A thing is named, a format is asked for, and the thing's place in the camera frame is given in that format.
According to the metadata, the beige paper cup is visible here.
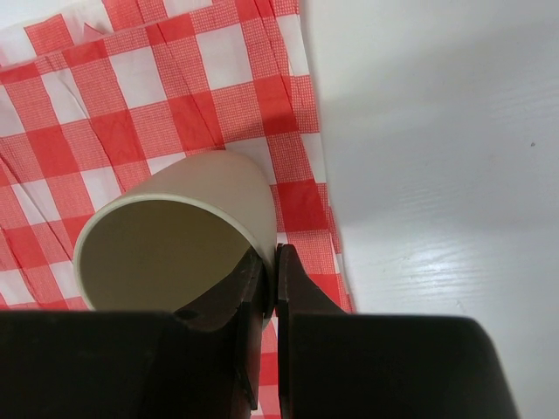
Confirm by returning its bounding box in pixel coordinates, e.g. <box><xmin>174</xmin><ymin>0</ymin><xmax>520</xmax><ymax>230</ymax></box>
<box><xmin>73</xmin><ymin>150</ymin><xmax>277</xmax><ymax>312</ymax></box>

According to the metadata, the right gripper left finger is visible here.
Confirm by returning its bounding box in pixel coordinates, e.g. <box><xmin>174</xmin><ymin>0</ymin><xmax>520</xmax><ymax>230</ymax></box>
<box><xmin>1</xmin><ymin>251</ymin><xmax>262</xmax><ymax>418</ymax></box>

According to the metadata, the red white checkered cloth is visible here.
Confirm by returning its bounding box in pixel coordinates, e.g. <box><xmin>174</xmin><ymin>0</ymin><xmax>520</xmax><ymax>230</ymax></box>
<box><xmin>0</xmin><ymin>0</ymin><xmax>355</xmax><ymax>419</ymax></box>

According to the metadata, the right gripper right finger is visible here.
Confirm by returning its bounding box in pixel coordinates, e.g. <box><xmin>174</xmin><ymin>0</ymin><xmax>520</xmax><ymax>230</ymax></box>
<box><xmin>276</xmin><ymin>244</ymin><xmax>518</xmax><ymax>418</ymax></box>

